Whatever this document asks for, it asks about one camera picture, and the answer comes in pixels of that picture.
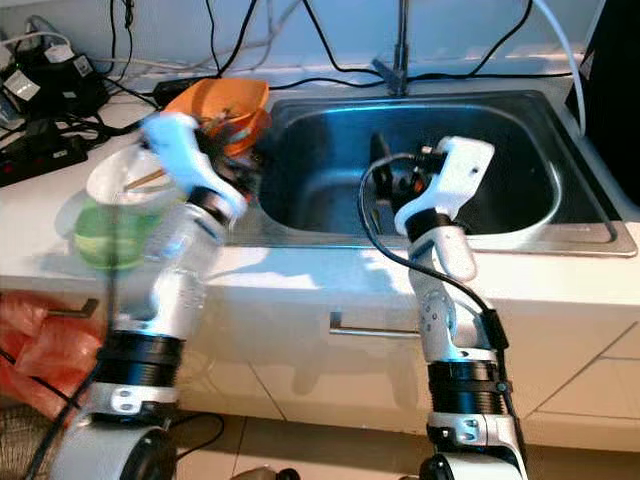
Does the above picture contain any wooden chopstick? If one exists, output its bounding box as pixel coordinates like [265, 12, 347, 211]
[125, 168, 171, 191]

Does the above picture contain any white bowl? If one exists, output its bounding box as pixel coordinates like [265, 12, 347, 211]
[85, 145, 191, 206]

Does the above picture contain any green plate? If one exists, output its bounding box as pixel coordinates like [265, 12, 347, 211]
[73, 195, 191, 269]

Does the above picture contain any white kitchen cabinet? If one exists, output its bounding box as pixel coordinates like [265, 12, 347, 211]
[0, 250, 640, 456]

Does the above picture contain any stainless steel sink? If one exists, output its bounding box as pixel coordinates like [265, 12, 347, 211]
[255, 90, 639, 259]

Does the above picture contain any orange bowl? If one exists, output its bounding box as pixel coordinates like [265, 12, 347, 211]
[165, 78, 273, 136]

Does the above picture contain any small black power adapter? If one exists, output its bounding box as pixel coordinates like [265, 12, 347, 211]
[155, 78, 191, 101]

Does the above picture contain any large black power adapter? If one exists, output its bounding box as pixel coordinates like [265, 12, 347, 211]
[5, 40, 106, 119]

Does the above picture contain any black power strip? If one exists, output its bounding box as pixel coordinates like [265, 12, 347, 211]
[0, 130, 91, 186]

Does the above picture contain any red plastic bag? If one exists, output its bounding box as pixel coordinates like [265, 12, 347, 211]
[0, 290, 106, 421]

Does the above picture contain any grey robot foot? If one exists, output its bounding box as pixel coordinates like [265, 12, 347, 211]
[230, 465, 301, 480]

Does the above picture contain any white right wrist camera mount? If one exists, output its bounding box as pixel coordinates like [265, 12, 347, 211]
[393, 135, 496, 236]

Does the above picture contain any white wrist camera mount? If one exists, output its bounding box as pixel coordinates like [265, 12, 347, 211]
[393, 135, 496, 236]
[140, 110, 246, 216]

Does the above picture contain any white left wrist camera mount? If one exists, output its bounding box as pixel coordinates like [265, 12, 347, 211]
[140, 110, 246, 216]

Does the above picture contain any metal drawer handle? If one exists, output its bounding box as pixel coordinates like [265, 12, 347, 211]
[75, 298, 106, 319]
[328, 310, 431, 341]

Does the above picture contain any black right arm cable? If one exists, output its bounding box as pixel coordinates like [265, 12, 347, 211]
[358, 152, 511, 353]

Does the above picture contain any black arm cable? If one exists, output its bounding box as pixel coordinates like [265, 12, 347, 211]
[25, 265, 121, 480]
[358, 152, 511, 353]

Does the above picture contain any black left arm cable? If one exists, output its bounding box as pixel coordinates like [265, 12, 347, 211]
[25, 265, 121, 480]

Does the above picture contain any white water hose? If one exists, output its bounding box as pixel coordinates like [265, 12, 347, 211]
[530, 0, 586, 136]

